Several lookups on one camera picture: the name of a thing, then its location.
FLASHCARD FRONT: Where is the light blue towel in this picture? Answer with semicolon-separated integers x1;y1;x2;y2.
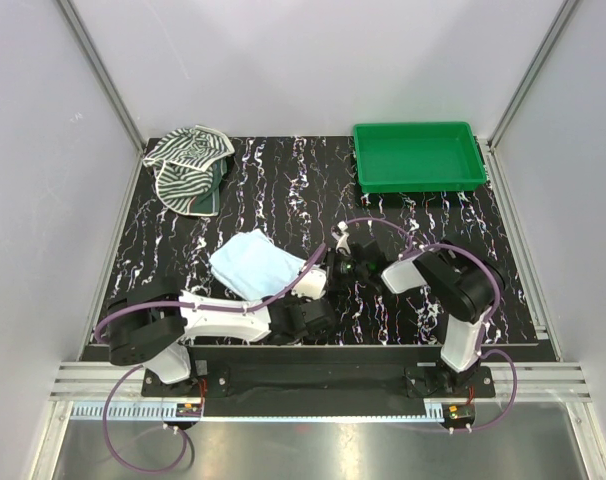
210;230;305;301

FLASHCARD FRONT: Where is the green white striped towel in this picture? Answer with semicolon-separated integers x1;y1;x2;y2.
142;125;235;217

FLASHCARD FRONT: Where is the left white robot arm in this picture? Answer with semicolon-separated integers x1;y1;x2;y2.
94;283;337;396

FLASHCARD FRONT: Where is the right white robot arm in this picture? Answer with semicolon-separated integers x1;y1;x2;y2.
323;237;505;399

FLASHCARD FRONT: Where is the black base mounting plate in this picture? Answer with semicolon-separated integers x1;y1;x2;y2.
142;346;496;399

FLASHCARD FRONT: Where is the black marble pattern mat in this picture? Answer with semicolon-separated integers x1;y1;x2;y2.
100;137;536;344

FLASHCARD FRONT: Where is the green plastic tray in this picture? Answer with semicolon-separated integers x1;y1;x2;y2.
353;122;487;194

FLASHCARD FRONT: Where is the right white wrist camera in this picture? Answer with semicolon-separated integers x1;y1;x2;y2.
332;221;351;255

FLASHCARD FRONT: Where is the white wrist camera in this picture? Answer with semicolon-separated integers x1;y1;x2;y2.
291;267;327;300
332;221;351;255

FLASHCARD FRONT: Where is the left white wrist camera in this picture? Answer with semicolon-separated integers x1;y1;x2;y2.
291;267;327;300

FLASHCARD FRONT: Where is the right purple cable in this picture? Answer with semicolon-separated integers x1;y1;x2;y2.
340;217;519;434

